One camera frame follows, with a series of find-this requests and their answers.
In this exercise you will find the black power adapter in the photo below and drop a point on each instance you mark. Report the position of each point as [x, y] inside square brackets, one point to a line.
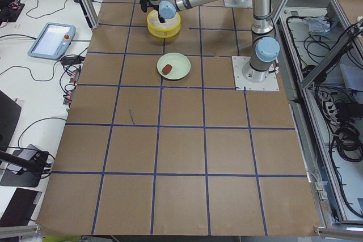
[71, 60]

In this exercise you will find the brown bun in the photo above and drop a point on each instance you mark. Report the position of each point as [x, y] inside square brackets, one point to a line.
[166, 69]

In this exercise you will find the black camera stand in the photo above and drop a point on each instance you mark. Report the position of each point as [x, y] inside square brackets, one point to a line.
[30, 160]

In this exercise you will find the black laptop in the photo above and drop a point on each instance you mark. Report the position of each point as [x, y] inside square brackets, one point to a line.
[9, 116]

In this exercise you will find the yellow steamer basket centre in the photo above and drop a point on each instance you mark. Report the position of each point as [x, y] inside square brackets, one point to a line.
[168, 29]

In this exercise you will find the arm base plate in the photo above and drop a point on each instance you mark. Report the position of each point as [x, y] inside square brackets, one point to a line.
[247, 79]
[246, 4]

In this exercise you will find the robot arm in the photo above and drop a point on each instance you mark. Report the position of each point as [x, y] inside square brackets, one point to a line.
[264, 49]

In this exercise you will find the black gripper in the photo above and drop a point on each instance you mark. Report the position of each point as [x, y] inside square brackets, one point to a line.
[156, 7]

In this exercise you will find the green plate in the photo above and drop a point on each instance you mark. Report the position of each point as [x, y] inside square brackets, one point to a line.
[180, 63]

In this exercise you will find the teach pendant near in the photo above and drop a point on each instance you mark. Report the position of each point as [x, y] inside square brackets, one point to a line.
[53, 41]

